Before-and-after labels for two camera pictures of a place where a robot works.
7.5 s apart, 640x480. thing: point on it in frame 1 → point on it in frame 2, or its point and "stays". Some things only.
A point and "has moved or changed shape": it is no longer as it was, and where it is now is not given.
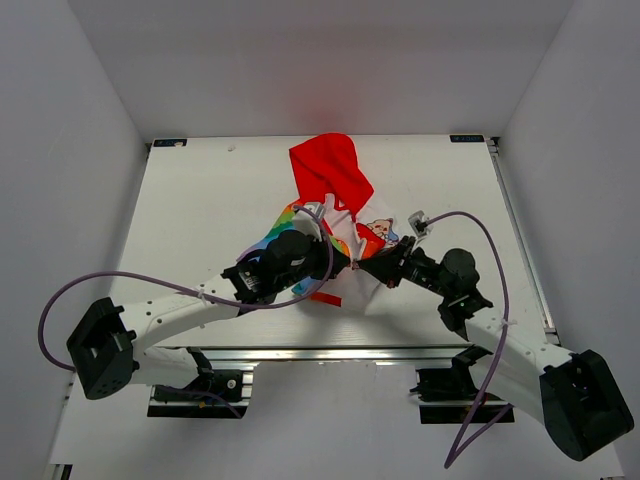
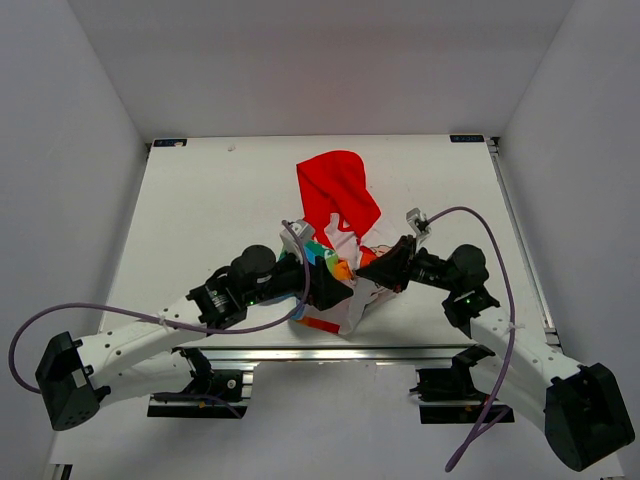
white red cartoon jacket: (334, 185) has moved or changed shape
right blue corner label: (466, 138) stays
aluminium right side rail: (520, 239) stays
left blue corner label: (169, 142) stays
